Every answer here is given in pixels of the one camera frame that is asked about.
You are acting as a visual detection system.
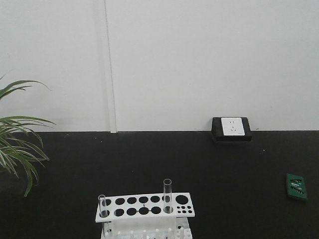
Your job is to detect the tall glass test tube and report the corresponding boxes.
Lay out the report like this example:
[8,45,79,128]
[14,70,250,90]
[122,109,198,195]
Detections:
[163,178,173,214]

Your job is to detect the white wall socket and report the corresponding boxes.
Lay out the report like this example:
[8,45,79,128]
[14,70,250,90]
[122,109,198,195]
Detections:
[221,117,245,136]

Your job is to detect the black socket mount block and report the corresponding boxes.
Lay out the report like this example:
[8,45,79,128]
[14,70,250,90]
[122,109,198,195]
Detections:
[211,117,252,142]

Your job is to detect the green potted plant leaves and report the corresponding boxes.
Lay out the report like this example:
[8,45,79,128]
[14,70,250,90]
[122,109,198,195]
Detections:
[0,74,56,198]

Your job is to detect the white test tube rack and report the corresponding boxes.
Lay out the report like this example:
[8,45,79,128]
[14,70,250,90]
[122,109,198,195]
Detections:
[95,192,195,239]

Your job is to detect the short glass test tube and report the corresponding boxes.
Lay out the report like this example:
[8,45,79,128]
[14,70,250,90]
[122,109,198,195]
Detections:
[98,194,109,218]

